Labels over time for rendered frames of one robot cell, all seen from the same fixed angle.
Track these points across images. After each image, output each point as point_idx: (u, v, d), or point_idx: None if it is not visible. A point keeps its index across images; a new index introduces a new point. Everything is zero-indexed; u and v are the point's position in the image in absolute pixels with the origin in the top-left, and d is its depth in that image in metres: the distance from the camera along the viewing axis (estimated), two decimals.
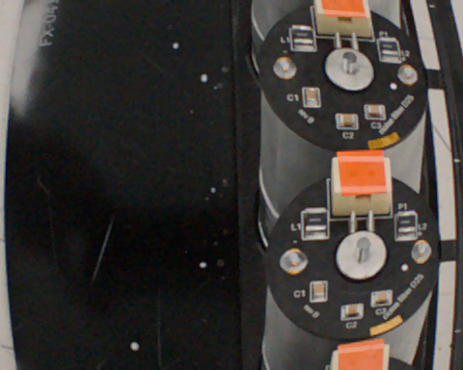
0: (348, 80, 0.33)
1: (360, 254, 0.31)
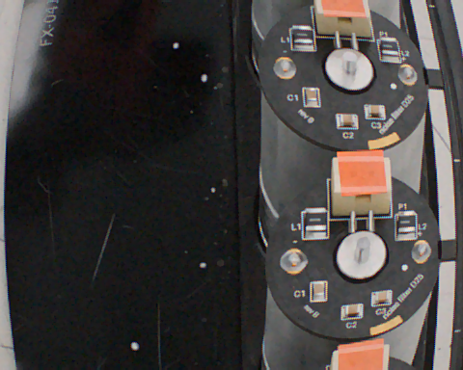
0: (348, 80, 0.33)
1: (360, 254, 0.31)
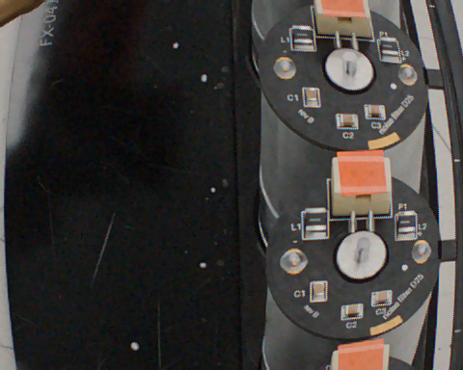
0: (348, 80, 0.33)
1: (360, 254, 0.31)
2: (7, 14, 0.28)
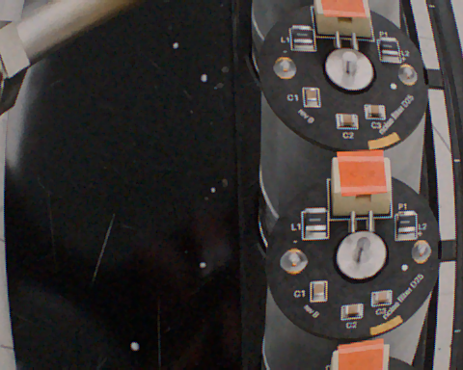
0: (348, 80, 0.33)
1: (360, 254, 0.31)
2: None
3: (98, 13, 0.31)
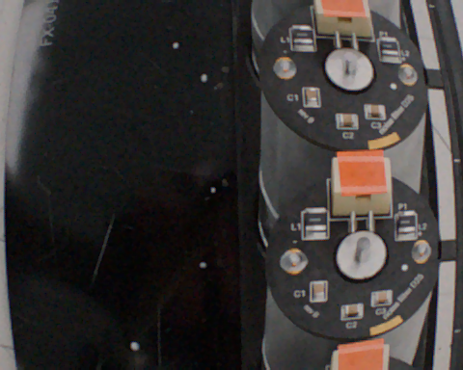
0: (348, 80, 0.33)
1: (360, 254, 0.31)
2: None
3: None
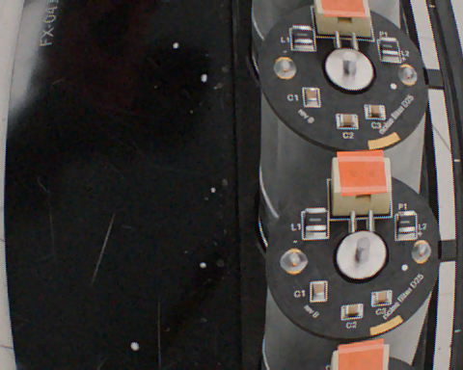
0: (348, 80, 0.33)
1: (360, 254, 0.31)
2: None
3: None
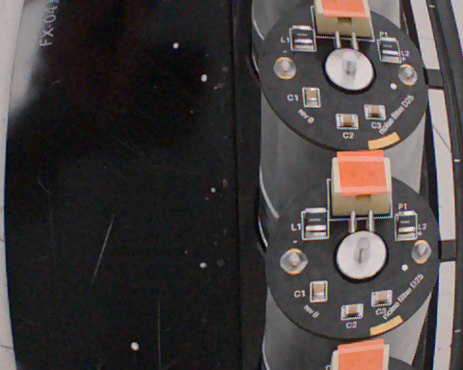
0: (348, 80, 0.33)
1: (360, 254, 0.31)
2: None
3: None
